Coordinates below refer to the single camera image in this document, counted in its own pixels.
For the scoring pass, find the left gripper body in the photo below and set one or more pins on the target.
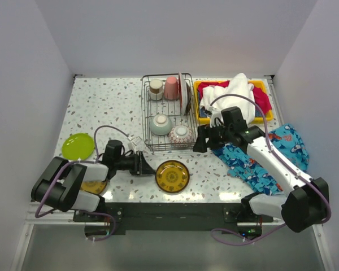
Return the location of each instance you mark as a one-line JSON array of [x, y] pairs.
[[130, 162]]

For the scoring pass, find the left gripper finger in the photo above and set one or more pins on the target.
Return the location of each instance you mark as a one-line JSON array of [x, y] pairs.
[[142, 157], [146, 169]]

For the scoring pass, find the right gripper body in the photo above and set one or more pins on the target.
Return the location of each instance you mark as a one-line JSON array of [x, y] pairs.
[[218, 136]]

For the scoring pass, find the blue patterned bowl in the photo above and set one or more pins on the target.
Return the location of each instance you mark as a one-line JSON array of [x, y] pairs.
[[181, 135]]

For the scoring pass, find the yellow patterned plate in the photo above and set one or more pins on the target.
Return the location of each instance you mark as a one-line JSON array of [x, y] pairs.
[[94, 187], [172, 176]]

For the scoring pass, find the wire dish rack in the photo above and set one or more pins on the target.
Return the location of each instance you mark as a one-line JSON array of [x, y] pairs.
[[172, 109]]

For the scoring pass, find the light blue bowl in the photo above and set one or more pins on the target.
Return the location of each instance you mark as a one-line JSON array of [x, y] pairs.
[[160, 125]]

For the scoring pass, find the red bowl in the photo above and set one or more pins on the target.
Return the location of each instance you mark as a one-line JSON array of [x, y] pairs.
[[189, 98]]

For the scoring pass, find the red and blue plate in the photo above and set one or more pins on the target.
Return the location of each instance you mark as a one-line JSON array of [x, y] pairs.
[[183, 94]]

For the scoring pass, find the pink cup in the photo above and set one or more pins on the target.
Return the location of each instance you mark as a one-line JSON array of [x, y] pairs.
[[171, 89]]

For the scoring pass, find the metal cup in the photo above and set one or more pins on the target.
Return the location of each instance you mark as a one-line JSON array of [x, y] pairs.
[[156, 89]]

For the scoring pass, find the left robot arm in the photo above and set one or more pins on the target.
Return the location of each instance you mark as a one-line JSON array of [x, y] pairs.
[[59, 186]]

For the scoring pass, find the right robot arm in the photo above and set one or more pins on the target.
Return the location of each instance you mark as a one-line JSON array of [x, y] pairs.
[[305, 200]]

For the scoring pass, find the red cloth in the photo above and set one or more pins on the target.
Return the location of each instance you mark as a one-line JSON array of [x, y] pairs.
[[260, 95]]

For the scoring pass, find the white towel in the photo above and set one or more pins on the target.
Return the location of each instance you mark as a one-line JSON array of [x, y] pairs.
[[231, 96]]

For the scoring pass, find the blue patterned cloth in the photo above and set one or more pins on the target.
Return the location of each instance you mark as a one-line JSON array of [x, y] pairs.
[[285, 139]]

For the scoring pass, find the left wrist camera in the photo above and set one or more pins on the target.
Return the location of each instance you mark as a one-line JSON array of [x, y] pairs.
[[135, 143]]

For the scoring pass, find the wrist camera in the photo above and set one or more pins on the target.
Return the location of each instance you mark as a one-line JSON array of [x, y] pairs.
[[215, 117], [135, 143]]

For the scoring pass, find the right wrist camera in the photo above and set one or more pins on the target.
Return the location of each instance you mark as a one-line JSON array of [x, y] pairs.
[[215, 117]]

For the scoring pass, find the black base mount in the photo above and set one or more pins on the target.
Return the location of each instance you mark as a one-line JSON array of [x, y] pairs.
[[172, 217]]

